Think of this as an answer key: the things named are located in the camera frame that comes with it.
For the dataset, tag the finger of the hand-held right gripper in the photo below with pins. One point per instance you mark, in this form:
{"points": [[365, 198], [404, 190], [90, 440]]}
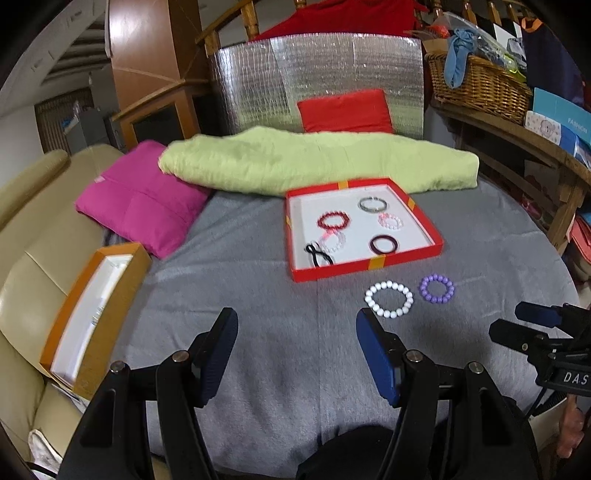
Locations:
{"points": [[512, 334], [535, 314]]}

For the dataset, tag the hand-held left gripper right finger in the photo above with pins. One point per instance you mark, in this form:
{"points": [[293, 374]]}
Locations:
{"points": [[376, 360]]}

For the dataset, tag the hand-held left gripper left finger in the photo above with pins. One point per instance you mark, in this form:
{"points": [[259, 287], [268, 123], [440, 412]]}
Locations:
{"points": [[217, 360]]}

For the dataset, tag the maroon bangle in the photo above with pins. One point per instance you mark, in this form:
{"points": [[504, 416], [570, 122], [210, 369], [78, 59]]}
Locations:
{"points": [[373, 245]]}

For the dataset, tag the red shallow box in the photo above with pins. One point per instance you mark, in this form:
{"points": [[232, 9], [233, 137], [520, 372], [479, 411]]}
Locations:
{"points": [[360, 228]]}

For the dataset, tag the person's right hand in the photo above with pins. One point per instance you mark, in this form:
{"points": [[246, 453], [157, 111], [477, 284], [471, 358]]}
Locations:
{"points": [[577, 420]]}

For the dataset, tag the orange shallow box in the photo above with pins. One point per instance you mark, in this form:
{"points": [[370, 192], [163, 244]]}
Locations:
{"points": [[120, 295]]}

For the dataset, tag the wooden bench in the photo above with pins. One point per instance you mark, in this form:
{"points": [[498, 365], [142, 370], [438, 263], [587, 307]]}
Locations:
{"points": [[531, 152]]}

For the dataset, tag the pink cushion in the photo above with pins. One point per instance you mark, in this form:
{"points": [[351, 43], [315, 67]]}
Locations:
{"points": [[138, 203]]}

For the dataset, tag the white patterned box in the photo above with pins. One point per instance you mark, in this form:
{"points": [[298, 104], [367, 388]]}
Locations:
{"points": [[542, 127]]}

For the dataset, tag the light blue cardboard box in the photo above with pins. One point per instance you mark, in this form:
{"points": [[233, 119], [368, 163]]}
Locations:
{"points": [[568, 115]]}

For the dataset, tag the beige sofa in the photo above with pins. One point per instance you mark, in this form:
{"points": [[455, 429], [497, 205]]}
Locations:
{"points": [[32, 258]]}

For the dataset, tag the light green blanket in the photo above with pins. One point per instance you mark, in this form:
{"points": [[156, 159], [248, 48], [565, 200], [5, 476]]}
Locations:
{"points": [[300, 161]]}

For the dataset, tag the wicker basket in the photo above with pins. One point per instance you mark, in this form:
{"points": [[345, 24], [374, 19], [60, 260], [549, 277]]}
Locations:
{"points": [[480, 92]]}

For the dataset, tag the red cushion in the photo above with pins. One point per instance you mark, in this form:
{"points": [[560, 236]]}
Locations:
{"points": [[346, 110]]}

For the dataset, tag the navy bag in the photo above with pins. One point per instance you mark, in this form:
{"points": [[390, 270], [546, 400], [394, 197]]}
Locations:
{"points": [[549, 60]]}

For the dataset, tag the blue cloth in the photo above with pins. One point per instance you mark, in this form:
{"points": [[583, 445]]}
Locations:
{"points": [[459, 55]]}

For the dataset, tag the silver foil mat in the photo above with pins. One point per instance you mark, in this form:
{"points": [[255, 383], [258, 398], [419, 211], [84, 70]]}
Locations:
{"points": [[323, 64]]}

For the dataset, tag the wooden stair railing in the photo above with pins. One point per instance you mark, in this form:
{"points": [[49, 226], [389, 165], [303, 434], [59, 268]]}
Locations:
{"points": [[489, 9]]}

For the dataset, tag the wooden cabinet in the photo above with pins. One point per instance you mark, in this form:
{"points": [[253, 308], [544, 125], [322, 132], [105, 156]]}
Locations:
{"points": [[147, 46]]}

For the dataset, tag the red cloth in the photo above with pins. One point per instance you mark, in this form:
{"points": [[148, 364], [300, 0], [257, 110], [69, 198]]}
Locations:
{"points": [[337, 18]]}

